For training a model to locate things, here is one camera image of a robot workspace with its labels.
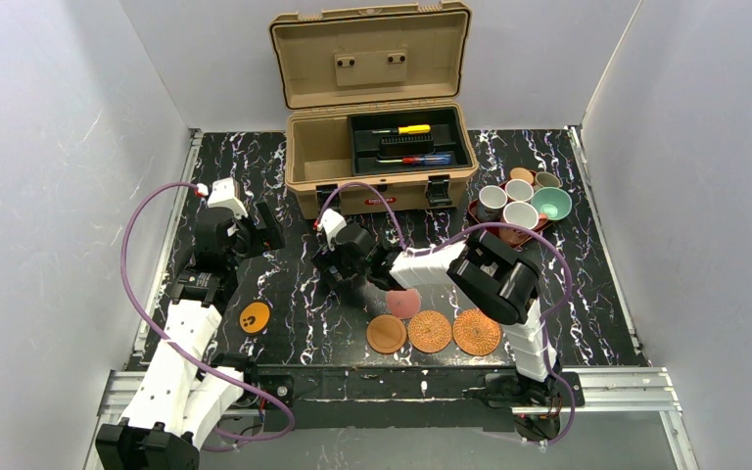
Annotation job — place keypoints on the smooth wooden coaster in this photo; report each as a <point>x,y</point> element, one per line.
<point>386,334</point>

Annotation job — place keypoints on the small olive cup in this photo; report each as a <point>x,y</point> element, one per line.
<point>545,179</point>

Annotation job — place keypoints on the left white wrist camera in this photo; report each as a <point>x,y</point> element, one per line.
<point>225,193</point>

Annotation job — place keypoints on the white cup dark outside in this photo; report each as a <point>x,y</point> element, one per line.
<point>491,203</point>

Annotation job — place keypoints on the small white cup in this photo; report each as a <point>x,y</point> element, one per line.
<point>519,190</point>

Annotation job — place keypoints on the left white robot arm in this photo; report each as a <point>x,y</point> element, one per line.
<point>175,408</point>

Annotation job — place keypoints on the orange round coaster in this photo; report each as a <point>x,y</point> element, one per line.
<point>254,317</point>

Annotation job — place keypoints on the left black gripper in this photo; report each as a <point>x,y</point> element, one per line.
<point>262,227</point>

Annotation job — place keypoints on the black toolbox tray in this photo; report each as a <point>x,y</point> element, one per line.
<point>447,136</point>

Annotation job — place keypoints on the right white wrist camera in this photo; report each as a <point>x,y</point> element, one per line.
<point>329,225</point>

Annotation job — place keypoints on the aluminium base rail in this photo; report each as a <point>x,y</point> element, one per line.
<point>441,396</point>

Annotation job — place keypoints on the tan plastic toolbox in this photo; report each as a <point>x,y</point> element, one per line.
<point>340,63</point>

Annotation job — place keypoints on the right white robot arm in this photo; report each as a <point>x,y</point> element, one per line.
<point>496,279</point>

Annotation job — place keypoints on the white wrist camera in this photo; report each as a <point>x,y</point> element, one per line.
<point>329,225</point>
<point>225,193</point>

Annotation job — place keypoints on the teal green bowl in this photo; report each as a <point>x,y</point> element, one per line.
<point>555,203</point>

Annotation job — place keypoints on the yellow handled screwdriver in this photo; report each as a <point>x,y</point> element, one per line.
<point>404,130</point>

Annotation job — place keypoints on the red round coaster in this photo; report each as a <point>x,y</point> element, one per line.
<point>403,304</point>

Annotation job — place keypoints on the woven rattan coaster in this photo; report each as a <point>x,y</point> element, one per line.
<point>429,331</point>
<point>475,333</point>

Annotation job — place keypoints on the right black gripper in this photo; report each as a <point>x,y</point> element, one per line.
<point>335,268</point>

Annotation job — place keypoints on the small orange cup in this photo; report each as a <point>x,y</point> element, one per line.
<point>522,173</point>

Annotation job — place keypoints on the white cup floral pattern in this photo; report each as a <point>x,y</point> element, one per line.
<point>520,214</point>

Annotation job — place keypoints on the red blue handled screwdriver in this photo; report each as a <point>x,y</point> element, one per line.
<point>429,159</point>

